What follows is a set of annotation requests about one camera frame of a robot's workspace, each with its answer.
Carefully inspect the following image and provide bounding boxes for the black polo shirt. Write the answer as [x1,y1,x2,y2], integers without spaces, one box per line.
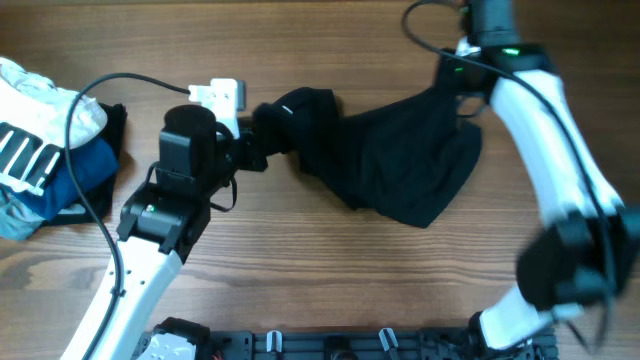
[253,86,483,228]

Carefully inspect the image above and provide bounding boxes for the white folded shirt black print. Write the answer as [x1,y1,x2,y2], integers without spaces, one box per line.
[1,58,77,196]

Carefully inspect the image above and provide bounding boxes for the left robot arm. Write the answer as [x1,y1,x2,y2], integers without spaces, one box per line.
[63,105,267,359]

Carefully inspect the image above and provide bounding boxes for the light blue folded garment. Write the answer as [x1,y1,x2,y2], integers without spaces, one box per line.
[1,189,45,241]

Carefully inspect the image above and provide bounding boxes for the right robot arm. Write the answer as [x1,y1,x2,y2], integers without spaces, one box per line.
[448,1,639,358]

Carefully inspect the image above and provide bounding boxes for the black folded garment in pile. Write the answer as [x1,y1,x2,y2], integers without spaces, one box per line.
[44,103,127,226]

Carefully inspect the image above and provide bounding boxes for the blue folded shirt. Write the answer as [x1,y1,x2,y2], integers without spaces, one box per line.
[11,136,122,221]

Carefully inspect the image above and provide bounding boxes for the black right camera cable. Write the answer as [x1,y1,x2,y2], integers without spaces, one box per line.
[400,0,619,351]

